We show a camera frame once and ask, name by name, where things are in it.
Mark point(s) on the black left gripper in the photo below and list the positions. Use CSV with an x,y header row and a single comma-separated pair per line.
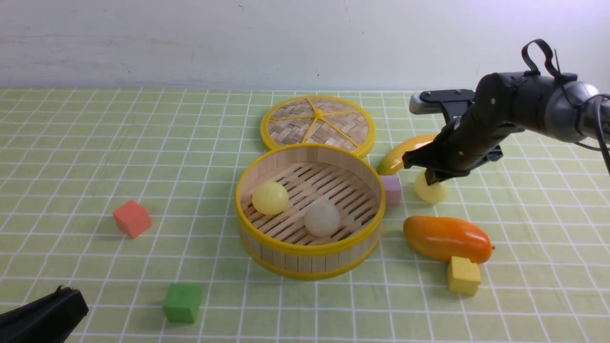
x,y
50,319

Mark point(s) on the pink cube block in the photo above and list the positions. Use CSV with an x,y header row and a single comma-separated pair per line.
x,y
392,188

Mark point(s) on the orange toy mango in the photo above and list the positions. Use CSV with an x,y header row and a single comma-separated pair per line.
x,y
440,238

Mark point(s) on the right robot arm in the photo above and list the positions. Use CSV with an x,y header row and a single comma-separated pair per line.
x,y
504,103

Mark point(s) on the woven bamboo steamer lid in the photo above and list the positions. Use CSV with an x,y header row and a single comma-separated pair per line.
x,y
319,119

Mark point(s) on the bamboo steamer tray yellow rim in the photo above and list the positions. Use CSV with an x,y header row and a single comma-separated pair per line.
x,y
311,174

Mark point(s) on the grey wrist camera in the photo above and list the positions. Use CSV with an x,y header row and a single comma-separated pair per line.
x,y
451,103

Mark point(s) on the green cube block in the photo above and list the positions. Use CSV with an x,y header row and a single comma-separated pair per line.
x,y
182,303

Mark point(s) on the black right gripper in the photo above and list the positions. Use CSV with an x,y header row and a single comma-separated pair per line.
x,y
464,144

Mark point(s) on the green checkered tablecloth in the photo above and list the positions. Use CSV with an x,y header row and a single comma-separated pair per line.
x,y
70,157

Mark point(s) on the white bun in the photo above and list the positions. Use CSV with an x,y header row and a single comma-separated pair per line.
x,y
322,219

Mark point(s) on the yellow bun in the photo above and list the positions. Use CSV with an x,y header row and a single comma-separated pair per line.
x,y
270,198
431,194

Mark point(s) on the red cube block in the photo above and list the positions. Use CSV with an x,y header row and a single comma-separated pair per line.
x,y
132,219

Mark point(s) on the yellow toy banana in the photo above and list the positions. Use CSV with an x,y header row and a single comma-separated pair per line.
x,y
392,162

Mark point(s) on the yellow cube block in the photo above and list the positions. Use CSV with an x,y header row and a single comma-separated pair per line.
x,y
463,276

